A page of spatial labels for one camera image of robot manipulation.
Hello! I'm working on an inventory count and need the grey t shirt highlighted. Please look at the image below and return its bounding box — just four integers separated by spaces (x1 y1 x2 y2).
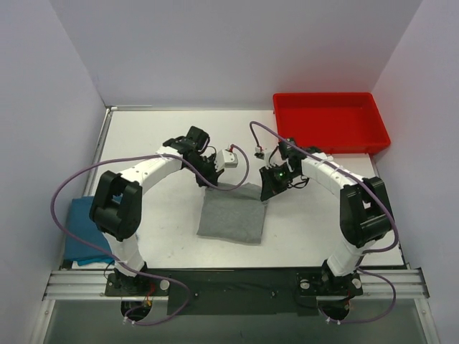
197 183 267 245

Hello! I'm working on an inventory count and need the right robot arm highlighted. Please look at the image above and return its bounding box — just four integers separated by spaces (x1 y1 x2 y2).
259 138 393 293

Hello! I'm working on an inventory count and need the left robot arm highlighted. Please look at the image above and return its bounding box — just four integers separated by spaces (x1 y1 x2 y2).
89 126 237 295

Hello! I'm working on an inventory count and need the red plastic bin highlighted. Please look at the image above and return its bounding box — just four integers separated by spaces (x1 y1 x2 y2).
273 92 391 155

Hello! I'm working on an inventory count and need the folded blue t shirt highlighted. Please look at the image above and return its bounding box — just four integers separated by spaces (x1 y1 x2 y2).
64 196 113 267

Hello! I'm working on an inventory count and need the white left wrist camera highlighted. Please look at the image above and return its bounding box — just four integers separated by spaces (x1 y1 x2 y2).
214 148 238 172

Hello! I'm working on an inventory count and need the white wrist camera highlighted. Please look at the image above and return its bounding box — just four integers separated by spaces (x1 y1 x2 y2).
214 148 238 172
254 145 272 163

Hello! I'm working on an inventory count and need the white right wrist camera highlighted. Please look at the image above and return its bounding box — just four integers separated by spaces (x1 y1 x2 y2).
254 145 272 163

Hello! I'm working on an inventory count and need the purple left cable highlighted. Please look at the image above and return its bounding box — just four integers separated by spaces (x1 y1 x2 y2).
50 143 250 326

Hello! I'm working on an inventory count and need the purple cable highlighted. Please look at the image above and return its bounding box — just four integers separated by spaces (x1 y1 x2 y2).
249 121 401 325
50 143 250 326

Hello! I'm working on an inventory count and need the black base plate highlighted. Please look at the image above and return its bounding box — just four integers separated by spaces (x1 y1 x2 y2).
105 267 363 316

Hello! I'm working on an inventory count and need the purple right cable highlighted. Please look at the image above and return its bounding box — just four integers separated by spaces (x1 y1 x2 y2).
249 121 401 325

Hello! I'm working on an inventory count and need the aluminium front rail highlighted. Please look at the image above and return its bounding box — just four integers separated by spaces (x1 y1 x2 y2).
43 270 168 301

